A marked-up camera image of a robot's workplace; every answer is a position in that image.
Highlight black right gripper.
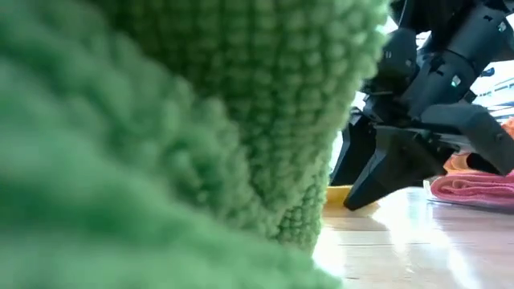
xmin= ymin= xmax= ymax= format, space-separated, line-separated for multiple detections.
xmin=343 ymin=92 xmax=514 ymax=212

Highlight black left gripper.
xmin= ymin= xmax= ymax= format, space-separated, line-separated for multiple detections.
xmin=329 ymin=26 xmax=419 ymax=186

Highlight orange microfiber towel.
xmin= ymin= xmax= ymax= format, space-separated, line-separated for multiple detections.
xmin=443 ymin=116 xmax=514 ymax=177

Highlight yellow microfiber towel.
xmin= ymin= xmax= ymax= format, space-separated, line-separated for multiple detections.
xmin=324 ymin=184 xmax=357 ymax=206

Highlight pink microfiber towel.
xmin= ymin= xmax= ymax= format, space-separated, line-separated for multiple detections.
xmin=429 ymin=170 xmax=514 ymax=210

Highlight green microfiber towel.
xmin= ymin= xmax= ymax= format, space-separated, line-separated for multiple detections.
xmin=0 ymin=0 xmax=391 ymax=289

